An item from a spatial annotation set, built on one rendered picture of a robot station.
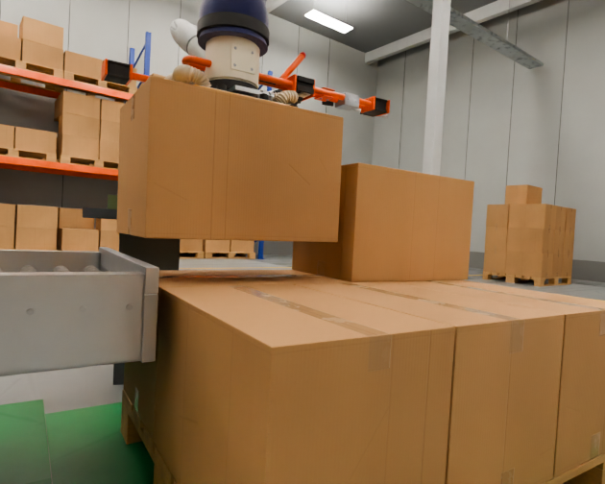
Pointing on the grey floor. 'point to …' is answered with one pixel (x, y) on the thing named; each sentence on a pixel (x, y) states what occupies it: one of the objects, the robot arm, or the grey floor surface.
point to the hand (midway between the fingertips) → (302, 88)
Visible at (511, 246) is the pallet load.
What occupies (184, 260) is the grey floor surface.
